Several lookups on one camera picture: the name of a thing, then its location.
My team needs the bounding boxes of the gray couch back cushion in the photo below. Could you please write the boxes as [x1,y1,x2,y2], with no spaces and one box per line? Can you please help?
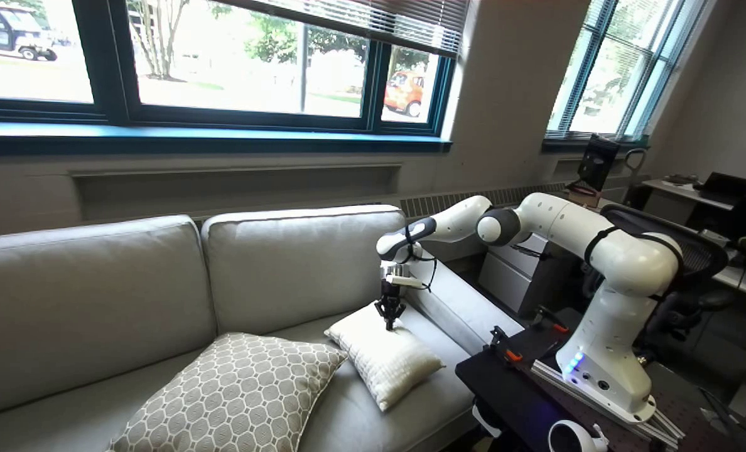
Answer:
[200,202,411,337]
[0,213,219,422]

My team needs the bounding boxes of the orange-black clamp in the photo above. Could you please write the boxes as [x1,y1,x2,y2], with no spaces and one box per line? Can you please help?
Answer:
[482,324,529,367]
[532,305,576,337]

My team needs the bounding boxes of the black office chair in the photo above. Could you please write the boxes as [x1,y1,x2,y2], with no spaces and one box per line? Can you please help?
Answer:
[600,201,733,372]

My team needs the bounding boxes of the wall radiator grille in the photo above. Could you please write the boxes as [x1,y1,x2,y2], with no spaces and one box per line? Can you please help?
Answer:
[396,187,466,219]

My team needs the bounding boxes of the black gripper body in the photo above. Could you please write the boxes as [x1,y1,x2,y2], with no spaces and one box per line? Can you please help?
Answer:
[375,283,410,317]

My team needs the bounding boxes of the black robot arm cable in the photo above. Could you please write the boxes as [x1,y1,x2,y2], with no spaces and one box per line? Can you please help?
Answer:
[583,220,689,309]

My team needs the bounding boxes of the small cream pillow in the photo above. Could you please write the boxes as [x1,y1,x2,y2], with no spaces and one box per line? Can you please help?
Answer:
[323,300,444,412]

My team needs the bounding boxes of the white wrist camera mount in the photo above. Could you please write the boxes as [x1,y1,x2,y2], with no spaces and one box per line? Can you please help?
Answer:
[380,261,429,292]

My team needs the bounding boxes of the black robot table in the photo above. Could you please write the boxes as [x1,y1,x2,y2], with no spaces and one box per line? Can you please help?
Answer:
[454,318,701,452]

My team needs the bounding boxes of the dark window blinds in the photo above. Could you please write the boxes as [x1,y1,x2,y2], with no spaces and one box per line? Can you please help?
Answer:
[243,0,474,58]

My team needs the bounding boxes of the large octagon-patterned pillow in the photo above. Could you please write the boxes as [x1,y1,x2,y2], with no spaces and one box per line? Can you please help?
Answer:
[109,331,350,452]

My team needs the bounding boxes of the gray drawer cabinet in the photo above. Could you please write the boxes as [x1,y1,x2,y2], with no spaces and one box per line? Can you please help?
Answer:
[476,230,581,318]

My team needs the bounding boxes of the white VR controller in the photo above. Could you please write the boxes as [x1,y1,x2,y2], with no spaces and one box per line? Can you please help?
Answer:
[544,413,612,452]

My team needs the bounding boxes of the orange car outside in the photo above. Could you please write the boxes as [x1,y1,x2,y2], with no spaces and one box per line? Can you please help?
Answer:
[381,68,429,120]

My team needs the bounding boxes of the black stand by window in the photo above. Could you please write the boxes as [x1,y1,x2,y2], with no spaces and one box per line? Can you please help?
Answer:
[576,132,650,196]

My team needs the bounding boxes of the tree outside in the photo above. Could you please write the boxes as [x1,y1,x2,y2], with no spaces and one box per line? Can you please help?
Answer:
[126,0,191,82]

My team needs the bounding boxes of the white utility cart outside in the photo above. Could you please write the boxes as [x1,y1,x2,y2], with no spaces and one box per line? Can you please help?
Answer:
[0,0,62,63]

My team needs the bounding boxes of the light gray couch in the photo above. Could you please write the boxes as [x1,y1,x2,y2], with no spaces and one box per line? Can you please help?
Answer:
[0,201,529,452]

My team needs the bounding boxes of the blue-framed wide window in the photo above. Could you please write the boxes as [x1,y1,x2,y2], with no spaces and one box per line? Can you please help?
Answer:
[0,0,474,159]

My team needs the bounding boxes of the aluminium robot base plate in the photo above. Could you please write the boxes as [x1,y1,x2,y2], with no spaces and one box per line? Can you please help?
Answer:
[528,357,689,444]

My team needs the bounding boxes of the light-blue framed tall window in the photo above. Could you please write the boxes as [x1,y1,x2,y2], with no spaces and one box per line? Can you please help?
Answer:
[542,0,718,155]

